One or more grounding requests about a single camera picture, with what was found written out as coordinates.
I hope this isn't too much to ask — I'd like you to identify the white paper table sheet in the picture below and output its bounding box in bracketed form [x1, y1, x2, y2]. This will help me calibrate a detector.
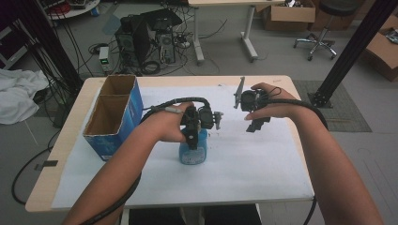
[51, 83, 314, 210]

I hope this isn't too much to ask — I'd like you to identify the grey computer tower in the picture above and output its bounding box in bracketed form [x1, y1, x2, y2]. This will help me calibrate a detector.
[156, 31, 176, 66]

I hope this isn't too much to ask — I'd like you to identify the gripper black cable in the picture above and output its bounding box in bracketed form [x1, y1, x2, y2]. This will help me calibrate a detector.
[267, 87, 329, 225]
[79, 97, 212, 225]

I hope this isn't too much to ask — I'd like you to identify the large brown cardboard box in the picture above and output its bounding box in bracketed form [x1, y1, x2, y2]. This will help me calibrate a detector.
[362, 15, 398, 83]

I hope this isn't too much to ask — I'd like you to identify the white-legged desk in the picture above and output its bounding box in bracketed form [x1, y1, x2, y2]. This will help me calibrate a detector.
[187, 0, 286, 67]

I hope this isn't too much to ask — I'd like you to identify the black aluminium post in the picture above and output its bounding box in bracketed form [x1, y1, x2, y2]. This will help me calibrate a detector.
[308, 0, 397, 109]

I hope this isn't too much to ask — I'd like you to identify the round white table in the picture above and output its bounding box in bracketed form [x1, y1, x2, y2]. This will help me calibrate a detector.
[46, 0, 101, 21]

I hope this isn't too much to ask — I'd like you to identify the blue cardboard box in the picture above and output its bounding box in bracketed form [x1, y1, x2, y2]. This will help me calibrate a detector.
[82, 74, 145, 162]

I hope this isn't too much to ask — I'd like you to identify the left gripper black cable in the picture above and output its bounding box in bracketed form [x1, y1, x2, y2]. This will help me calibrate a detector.
[79, 97, 212, 225]

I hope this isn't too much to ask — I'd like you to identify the black computer tower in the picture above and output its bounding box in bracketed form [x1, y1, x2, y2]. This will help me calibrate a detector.
[115, 15, 151, 68]

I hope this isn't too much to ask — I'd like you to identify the person's left hand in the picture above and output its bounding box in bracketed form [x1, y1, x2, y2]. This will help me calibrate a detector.
[140, 101, 195, 144]

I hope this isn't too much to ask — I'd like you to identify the person's right hand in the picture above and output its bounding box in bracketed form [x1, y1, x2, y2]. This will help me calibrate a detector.
[243, 82, 306, 122]

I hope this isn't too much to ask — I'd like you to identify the white cloth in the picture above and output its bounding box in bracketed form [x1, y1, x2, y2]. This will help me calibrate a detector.
[0, 68, 50, 126]

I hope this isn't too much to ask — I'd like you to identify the person's right leg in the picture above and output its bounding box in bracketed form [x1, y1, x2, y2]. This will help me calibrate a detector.
[203, 204, 263, 225]

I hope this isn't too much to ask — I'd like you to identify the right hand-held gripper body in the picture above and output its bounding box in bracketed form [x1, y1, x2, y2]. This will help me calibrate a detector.
[233, 75, 270, 113]

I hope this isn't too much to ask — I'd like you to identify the white power strip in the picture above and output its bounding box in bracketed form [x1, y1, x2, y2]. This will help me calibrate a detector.
[176, 38, 191, 50]

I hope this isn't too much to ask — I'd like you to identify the person's leg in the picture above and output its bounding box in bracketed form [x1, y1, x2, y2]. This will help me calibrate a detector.
[129, 207, 186, 225]
[203, 204, 263, 225]

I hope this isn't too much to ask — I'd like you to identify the black floor cable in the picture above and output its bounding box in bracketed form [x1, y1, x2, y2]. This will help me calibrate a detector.
[11, 129, 62, 205]

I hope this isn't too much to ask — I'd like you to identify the blue detergent bottle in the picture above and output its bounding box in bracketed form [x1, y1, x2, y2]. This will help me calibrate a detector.
[177, 127, 209, 166]

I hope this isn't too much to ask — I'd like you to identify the white power supply unit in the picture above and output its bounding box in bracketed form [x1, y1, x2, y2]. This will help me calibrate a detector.
[99, 46, 112, 73]

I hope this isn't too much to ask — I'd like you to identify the white metal rack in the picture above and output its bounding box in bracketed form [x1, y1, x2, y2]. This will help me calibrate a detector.
[0, 26, 32, 69]

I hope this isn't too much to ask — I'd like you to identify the person's left leg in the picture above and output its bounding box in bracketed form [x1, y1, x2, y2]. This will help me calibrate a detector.
[129, 207, 186, 225]

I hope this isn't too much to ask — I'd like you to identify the black post with cables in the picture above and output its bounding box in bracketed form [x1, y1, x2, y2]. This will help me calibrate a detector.
[8, 0, 84, 92]

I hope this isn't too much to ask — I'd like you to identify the black flat monitor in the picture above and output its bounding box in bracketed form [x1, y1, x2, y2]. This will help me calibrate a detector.
[140, 7, 183, 32]

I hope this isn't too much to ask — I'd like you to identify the black office stool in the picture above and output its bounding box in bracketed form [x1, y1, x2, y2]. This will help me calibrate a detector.
[293, 0, 360, 62]

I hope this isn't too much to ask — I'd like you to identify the black tape strip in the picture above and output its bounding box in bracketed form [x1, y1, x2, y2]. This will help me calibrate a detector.
[34, 159, 59, 172]

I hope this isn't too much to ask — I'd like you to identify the grey floor mat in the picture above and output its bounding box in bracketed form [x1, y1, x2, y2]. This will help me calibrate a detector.
[292, 79, 374, 133]

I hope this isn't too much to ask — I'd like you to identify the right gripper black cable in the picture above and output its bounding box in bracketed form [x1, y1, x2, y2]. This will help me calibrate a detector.
[267, 87, 329, 225]

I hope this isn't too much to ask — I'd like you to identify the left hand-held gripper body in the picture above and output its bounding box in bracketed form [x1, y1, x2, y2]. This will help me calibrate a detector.
[180, 105, 225, 132]

